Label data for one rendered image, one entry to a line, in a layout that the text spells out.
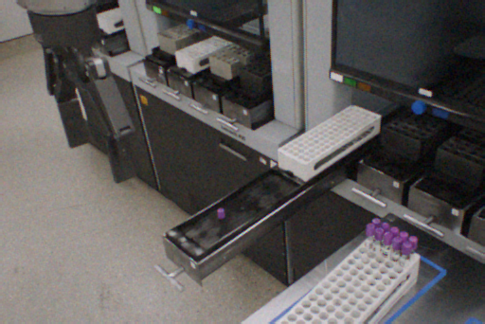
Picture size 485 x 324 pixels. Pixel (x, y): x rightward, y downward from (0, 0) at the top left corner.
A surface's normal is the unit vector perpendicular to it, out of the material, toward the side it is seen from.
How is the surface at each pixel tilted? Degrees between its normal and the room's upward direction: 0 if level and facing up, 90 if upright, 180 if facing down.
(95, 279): 0
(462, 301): 0
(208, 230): 0
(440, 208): 90
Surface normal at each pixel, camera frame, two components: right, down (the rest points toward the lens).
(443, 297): -0.07, -0.80
